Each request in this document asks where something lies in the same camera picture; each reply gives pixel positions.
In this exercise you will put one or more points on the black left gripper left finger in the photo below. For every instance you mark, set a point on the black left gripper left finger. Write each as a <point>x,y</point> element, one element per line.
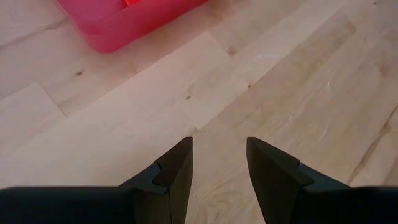
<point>140,202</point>

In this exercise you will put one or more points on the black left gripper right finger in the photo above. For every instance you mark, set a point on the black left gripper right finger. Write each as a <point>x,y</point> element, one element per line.
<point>295,199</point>

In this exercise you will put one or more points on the pink plastic bin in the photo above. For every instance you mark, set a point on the pink plastic bin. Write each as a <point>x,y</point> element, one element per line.
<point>124,31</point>

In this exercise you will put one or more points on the red toy block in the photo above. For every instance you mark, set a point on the red toy block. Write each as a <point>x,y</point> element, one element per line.
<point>132,2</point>

